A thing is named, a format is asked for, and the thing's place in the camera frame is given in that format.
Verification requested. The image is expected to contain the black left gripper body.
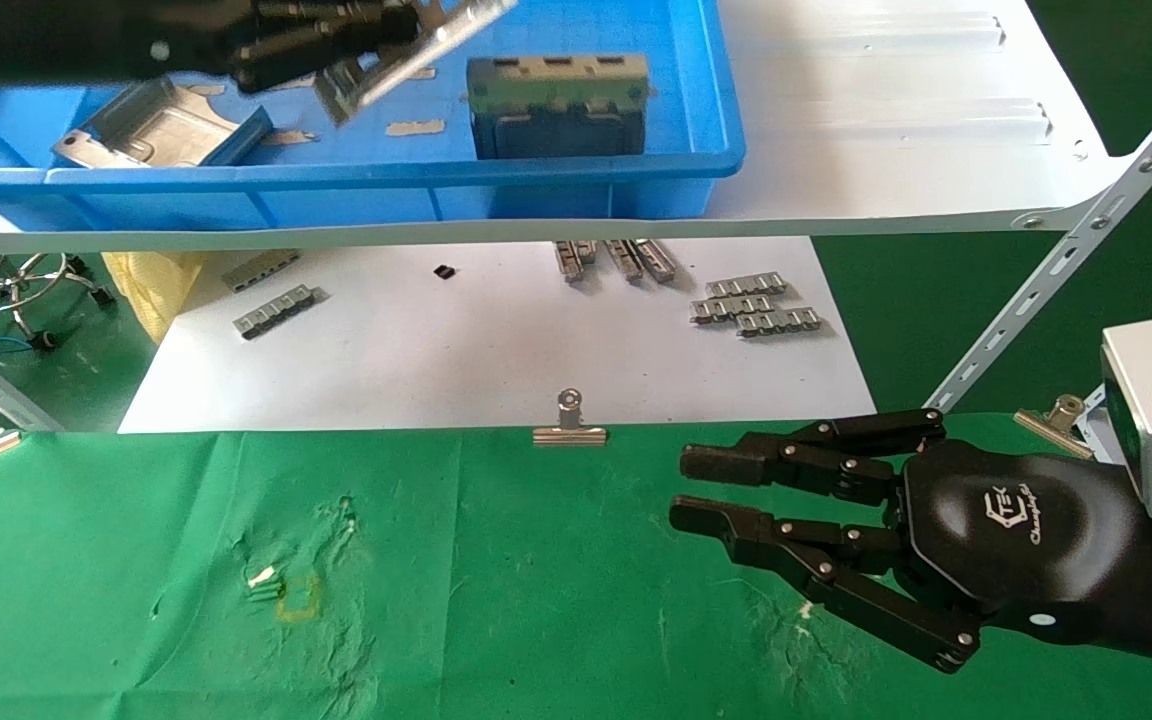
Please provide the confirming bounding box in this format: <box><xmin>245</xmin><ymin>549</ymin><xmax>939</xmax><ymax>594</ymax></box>
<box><xmin>0</xmin><ymin>0</ymin><xmax>259</xmax><ymax>87</ymax></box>

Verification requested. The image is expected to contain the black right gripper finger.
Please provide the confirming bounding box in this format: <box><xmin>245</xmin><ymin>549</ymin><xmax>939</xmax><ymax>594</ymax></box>
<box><xmin>679</xmin><ymin>407</ymin><xmax>948</xmax><ymax>506</ymax></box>
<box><xmin>669</xmin><ymin>495</ymin><xmax>983</xmax><ymax>674</ymax></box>

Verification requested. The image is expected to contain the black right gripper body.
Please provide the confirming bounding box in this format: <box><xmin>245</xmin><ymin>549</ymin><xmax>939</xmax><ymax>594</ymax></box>
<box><xmin>894</xmin><ymin>438</ymin><xmax>1152</xmax><ymax>671</ymax></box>

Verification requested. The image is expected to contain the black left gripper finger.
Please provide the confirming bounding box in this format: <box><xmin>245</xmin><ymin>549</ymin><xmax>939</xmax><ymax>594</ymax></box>
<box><xmin>256</xmin><ymin>0</ymin><xmax>423</xmax><ymax>25</ymax></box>
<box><xmin>234</xmin><ymin>20</ymin><xmax>420</xmax><ymax>95</ymax></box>

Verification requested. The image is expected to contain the brass binder clip right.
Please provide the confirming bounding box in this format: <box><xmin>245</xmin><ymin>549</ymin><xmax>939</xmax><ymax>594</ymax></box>
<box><xmin>1014</xmin><ymin>394</ymin><xmax>1097</xmax><ymax>461</ymax></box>

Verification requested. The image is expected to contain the blue plastic bin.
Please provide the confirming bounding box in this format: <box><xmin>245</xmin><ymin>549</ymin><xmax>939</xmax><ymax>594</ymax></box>
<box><xmin>0</xmin><ymin>0</ymin><xmax>748</xmax><ymax>234</ymax></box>

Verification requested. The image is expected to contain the green black block component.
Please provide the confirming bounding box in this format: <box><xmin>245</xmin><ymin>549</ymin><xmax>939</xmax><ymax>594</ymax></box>
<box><xmin>465</xmin><ymin>53</ymin><xmax>653</xmax><ymax>162</ymax></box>

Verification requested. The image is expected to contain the chrome stool base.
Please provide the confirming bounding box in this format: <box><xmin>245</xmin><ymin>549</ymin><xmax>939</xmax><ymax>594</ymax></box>
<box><xmin>0</xmin><ymin>252</ymin><xmax>119</xmax><ymax>353</ymax></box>

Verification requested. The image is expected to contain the yellow cloth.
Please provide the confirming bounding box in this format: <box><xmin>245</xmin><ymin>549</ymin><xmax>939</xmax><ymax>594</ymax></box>
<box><xmin>101</xmin><ymin>250</ymin><xmax>207</xmax><ymax>347</ymax></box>

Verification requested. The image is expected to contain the white lower shelf board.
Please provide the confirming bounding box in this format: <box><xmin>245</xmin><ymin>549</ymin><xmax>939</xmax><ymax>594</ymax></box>
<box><xmin>118</xmin><ymin>235</ymin><xmax>878</xmax><ymax>435</ymax></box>

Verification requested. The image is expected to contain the white shelf board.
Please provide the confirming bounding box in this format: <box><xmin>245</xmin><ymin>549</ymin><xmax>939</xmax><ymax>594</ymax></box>
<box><xmin>0</xmin><ymin>0</ymin><xmax>1133</xmax><ymax>257</ymax></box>
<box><xmin>118</xmin><ymin>235</ymin><xmax>878</xmax><ymax>435</ymax></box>

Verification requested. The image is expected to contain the green table cloth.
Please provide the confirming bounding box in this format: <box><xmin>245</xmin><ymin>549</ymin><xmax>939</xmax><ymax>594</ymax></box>
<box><xmin>0</xmin><ymin>412</ymin><xmax>1152</xmax><ymax>720</ymax></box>

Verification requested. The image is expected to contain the white upper shelf board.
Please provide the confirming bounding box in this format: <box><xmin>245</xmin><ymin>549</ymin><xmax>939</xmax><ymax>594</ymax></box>
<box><xmin>0</xmin><ymin>0</ymin><xmax>1133</xmax><ymax>257</ymax></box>

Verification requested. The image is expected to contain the silver metal bracket tray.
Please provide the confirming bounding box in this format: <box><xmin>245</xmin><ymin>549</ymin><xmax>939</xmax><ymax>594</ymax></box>
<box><xmin>51</xmin><ymin>75</ymin><xmax>275</xmax><ymax>170</ymax></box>

